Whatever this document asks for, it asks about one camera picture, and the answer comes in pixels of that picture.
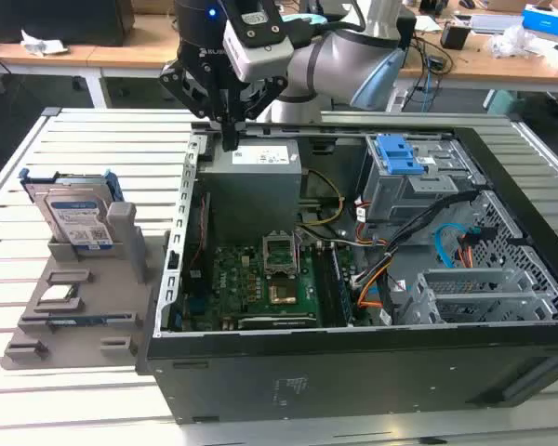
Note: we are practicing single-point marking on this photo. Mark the long wooden desk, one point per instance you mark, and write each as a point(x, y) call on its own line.
point(139, 56)

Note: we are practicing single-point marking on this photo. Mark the metal disk bay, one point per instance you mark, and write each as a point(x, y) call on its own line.
point(469, 279)

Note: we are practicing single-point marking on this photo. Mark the grey power supply unit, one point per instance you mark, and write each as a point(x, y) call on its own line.
point(251, 195)

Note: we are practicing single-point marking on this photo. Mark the green motherboard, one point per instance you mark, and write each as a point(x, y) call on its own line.
point(242, 279)

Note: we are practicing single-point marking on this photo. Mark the black pen holder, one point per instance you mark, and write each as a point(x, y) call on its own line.
point(455, 38)

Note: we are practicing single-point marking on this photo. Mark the grey metal drive cage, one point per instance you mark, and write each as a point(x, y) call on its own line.
point(400, 195)

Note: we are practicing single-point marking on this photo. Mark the brown cardboard box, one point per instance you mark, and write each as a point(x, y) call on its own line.
point(153, 5)

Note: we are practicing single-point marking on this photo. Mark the black RAM slot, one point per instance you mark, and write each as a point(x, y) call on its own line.
point(323, 288)

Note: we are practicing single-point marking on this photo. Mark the RAM stick with blue label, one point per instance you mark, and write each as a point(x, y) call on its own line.
point(88, 319)

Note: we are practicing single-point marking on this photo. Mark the crumpled white paper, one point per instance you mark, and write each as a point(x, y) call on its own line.
point(42, 44)

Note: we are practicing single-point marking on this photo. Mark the small wooden desk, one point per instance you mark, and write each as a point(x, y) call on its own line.
point(37, 60)

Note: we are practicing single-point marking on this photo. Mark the CPU socket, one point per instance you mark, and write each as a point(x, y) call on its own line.
point(282, 294)

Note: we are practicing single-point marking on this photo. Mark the silver CPU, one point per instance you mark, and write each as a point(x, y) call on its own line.
point(58, 293)

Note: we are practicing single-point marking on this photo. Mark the clear plastic bags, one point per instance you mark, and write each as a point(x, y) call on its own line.
point(516, 42)

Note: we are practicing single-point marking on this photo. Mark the blue plastic drive latch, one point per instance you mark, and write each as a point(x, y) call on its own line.
point(397, 155)

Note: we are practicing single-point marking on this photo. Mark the black computer tower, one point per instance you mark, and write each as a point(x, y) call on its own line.
point(409, 28)

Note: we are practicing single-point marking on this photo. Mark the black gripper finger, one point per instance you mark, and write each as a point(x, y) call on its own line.
point(188, 90)
point(269, 95)

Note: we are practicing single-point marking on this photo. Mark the black open PC case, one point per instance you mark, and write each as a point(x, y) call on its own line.
point(307, 381)

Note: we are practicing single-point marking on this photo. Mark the grey parts rack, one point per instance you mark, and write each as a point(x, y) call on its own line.
point(102, 297)

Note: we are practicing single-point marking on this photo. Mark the hard disk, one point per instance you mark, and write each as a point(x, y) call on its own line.
point(74, 218)

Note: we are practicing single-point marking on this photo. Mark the grey flat device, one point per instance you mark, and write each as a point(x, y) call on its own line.
point(495, 23)

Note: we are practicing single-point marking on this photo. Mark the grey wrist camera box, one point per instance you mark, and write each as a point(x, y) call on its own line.
point(260, 51)

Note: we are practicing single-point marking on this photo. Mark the blue cardboard box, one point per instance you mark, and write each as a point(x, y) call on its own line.
point(546, 21)

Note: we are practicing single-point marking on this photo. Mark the black graphics card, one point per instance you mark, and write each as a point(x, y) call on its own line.
point(279, 321)

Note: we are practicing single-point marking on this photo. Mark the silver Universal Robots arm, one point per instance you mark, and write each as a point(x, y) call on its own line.
point(339, 60)

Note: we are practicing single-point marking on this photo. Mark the green installed RAM stick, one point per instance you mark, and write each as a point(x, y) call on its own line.
point(341, 288)

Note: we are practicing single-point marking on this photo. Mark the large black box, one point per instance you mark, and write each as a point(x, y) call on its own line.
point(51, 23)

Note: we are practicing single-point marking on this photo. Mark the white power strip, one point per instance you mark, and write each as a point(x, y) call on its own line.
point(395, 100)

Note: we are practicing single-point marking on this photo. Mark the pale green bin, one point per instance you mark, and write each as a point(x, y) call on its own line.
point(504, 102)

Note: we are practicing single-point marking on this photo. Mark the pale green paper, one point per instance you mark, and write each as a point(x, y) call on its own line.
point(428, 24)

